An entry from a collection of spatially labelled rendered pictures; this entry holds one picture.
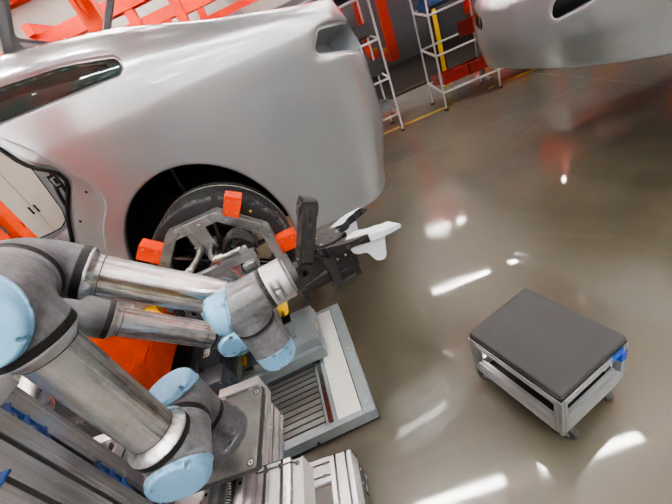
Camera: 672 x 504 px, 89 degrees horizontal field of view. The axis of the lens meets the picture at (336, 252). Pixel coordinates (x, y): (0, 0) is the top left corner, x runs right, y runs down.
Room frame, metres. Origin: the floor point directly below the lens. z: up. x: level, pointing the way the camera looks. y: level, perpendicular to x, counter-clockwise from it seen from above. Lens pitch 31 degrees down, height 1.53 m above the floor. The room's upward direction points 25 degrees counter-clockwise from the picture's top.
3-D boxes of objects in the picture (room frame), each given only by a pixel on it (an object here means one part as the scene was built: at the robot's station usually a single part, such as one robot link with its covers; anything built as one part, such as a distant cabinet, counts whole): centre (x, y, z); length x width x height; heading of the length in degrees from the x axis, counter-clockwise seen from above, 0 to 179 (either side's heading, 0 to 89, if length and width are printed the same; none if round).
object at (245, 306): (0.50, 0.19, 1.21); 0.11 x 0.08 x 0.09; 99
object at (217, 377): (1.45, 0.85, 0.26); 0.42 x 0.18 x 0.35; 0
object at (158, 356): (1.50, 1.05, 0.69); 0.52 x 0.17 x 0.35; 0
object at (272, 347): (0.52, 0.19, 1.12); 0.11 x 0.08 x 0.11; 8
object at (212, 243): (1.29, 0.39, 1.03); 0.19 x 0.18 x 0.11; 0
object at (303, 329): (1.58, 0.49, 0.32); 0.40 x 0.30 x 0.28; 90
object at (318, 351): (1.58, 0.54, 0.13); 0.50 x 0.36 x 0.10; 90
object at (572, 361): (0.80, -0.58, 0.17); 0.43 x 0.36 x 0.34; 15
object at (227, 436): (0.60, 0.47, 0.87); 0.15 x 0.15 x 0.10
